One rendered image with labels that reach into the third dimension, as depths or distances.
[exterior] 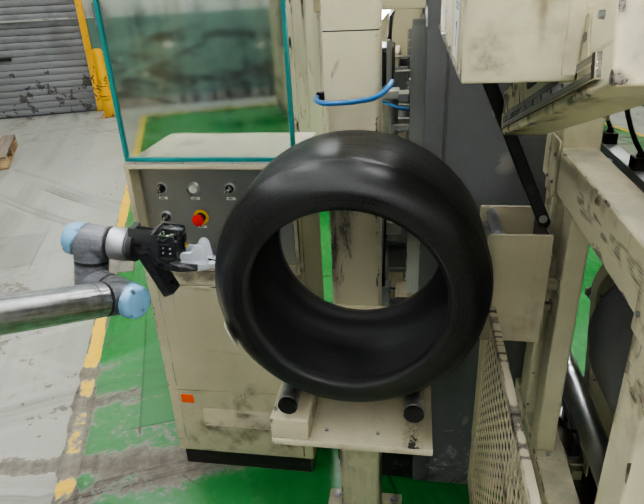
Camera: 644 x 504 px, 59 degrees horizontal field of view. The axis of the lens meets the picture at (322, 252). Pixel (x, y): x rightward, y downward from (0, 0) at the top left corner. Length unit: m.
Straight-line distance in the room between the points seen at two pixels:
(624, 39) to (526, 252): 0.84
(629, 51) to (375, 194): 0.52
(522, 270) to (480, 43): 0.82
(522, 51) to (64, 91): 9.77
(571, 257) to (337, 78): 0.69
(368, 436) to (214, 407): 1.00
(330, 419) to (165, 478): 1.21
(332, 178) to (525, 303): 0.67
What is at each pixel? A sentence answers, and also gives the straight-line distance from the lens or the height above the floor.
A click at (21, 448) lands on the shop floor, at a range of 2.89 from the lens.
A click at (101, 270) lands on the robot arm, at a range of 1.37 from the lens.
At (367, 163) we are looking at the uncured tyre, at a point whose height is 1.45.
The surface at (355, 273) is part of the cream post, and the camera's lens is 1.52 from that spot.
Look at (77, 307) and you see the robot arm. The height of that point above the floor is 1.20.
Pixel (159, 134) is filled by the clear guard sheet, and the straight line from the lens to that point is 1.84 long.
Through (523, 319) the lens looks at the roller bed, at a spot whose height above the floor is 0.97.
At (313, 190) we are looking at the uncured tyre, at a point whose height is 1.41.
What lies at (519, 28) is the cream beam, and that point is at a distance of 0.73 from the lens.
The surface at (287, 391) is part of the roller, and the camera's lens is 1.32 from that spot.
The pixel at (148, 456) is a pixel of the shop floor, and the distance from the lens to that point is 2.61.
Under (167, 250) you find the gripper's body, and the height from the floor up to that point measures 1.24.
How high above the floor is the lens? 1.76
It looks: 26 degrees down
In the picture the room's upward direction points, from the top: 3 degrees counter-clockwise
